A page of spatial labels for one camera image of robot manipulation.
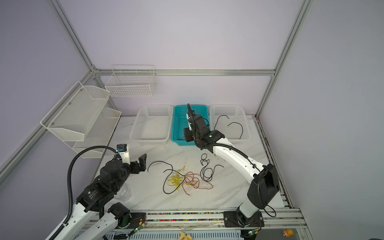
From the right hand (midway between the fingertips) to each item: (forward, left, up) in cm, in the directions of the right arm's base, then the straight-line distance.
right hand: (186, 129), depth 80 cm
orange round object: (-43, -48, -23) cm, 69 cm away
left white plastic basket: (+26, +31, -25) cm, 47 cm away
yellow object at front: (-46, +1, -24) cm, 52 cm away
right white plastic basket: (+26, -31, -21) cm, 45 cm away
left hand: (-16, +24, -2) cm, 29 cm away
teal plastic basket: (+29, +9, -25) cm, 39 cm away
